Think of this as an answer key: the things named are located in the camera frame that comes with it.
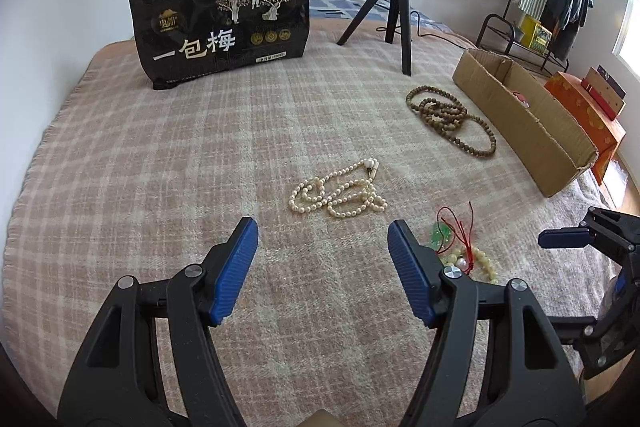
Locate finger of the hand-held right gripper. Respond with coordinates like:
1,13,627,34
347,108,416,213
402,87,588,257
538,206,640,261
546,259,640,381

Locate cardboard boxes on table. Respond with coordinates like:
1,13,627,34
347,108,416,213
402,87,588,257
582,66,627,118

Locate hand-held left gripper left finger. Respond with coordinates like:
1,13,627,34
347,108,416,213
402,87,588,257
56,216,260,427

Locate orange cloth covered table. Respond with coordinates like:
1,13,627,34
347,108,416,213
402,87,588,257
543,71,627,187

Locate green jade pendant red cord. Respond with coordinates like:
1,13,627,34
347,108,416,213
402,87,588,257
429,202,476,265

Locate black snack bag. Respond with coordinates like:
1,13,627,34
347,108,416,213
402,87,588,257
129,0,312,91

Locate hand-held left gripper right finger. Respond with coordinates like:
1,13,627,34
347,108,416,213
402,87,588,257
387,219,588,427

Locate window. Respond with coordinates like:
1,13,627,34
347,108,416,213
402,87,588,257
615,0,640,80

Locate white pearl necklace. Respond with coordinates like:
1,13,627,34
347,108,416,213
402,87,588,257
288,158,389,219

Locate yellow box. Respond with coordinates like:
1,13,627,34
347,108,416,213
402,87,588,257
520,14,553,54

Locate brown wooden bead necklace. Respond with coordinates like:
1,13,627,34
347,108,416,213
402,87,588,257
405,86,501,159

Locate black ring light cable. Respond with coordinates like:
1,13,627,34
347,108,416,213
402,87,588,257
411,11,476,49

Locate cream bead bracelet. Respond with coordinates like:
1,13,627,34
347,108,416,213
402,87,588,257
440,243,501,280

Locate red flat box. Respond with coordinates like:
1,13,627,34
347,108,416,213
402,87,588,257
580,80,618,120

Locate brown cardboard box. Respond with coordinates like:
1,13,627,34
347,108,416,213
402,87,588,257
452,48,599,198

